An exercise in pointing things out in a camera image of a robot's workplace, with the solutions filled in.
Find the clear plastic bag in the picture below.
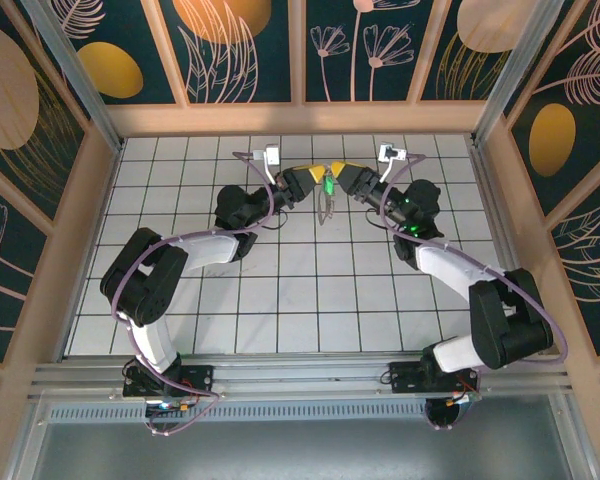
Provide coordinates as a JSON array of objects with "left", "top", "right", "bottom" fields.
[{"left": 315, "top": 192, "right": 337, "bottom": 226}]

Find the brushed metal shelf panel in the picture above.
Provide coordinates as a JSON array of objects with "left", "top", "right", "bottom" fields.
[{"left": 9, "top": 422, "right": 596, "bottom": 480}]

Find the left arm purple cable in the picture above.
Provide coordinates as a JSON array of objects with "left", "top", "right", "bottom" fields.
[{"left": 110, "top": 149, "right": 226, "bottom": 437}]

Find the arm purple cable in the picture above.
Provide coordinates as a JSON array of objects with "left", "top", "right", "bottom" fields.
[
  {"left": 110, "top": 149, "right": 226, "bottom": 437},
  {"left": 379, "top": 153, "right": 567, "bottom": 432}
]

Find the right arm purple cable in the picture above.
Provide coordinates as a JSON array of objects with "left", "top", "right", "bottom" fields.
[{"left": 379, "top": 153, "right": 567, "bottom": 432}]

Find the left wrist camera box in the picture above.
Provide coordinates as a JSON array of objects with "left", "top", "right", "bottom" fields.
[{"left": 252, "top": 143, "right": 284, "bottom": 174}]

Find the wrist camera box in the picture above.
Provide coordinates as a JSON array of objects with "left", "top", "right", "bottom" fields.
[
  {"left": 252, "top": 143, "right": 284, "bottom": 174},
  {"left": 377, "top": 142, "right": 410, "bottom": 166}
]

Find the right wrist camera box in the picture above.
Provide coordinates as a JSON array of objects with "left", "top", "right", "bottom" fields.
[{"left": 377, "top": 142, "right": 410, "bottom": 166}]

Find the aluminium side rail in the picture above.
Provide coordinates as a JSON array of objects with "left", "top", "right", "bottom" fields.
[{"left": 465, "top": 134, "right": 564, "bottom": 357}]

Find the aluminium frame post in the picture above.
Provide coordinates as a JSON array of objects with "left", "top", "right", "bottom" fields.
[
  {"left": 19, "top": 0, "right": 127, "bottom": 152},
  {"left": 472, "top": 0, "right": 566, "bottom": 146}
]

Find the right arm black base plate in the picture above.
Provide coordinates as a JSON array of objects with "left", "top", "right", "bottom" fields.
[{"left": 388, "top": 359, "right": 481, "bottom": 396}]

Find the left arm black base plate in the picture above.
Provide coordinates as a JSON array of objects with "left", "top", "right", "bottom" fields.
[{"left": 122, "top": 363, "right": 216, "bottom": 399}]

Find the long aluminium base rail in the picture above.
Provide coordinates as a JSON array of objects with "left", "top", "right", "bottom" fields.
[{"left": 27, "top": 352, "right": 574, "bottom": 401}]

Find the arm controller board with wires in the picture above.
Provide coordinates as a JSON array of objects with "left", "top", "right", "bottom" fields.
[
  {"left": 423, "top": 392, "right": 481, "bottom": 431},
  {"left": 144, "top": 398, "right": 204, "bottom": 417}
]

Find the grey slotted cable duct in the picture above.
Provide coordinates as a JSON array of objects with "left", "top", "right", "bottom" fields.
[{"left": 44, "top": 403, "right": 429, "bottom": 424}]

